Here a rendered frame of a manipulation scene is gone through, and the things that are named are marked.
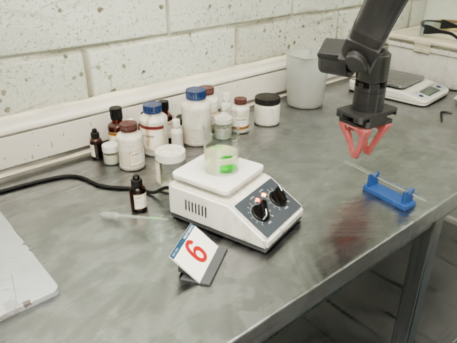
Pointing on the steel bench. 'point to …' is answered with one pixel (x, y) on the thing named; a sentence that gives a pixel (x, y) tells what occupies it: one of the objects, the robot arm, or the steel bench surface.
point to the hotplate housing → (224, 212)
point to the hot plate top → (225, 184)
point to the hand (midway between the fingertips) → (360, 152)
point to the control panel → (279, 216)
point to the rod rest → (373, 186)
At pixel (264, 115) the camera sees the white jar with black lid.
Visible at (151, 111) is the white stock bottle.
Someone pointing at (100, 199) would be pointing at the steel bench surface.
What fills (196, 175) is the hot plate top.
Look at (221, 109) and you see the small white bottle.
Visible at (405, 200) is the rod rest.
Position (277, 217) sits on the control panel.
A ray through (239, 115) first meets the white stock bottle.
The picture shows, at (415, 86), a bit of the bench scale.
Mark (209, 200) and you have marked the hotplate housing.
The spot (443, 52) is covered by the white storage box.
